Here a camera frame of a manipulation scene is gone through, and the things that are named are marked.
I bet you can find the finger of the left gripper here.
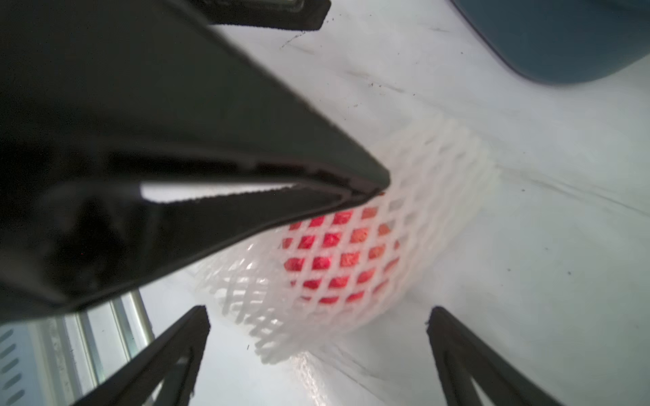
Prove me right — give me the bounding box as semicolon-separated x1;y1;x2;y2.
1;181;375;323

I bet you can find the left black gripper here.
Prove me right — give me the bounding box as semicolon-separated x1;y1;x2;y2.
1;0;390;198

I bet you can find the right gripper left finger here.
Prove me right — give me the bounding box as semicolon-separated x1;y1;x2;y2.
76;306;211;406

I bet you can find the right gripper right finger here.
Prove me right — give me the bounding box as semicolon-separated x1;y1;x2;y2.
427;306;561;406

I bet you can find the netted apple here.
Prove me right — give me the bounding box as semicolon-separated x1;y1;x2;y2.
279;193;406;307

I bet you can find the dark teal plastic bin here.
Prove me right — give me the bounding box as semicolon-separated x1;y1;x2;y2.
454;0;649;85

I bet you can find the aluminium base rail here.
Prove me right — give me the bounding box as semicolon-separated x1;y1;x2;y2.
1;291;155;405

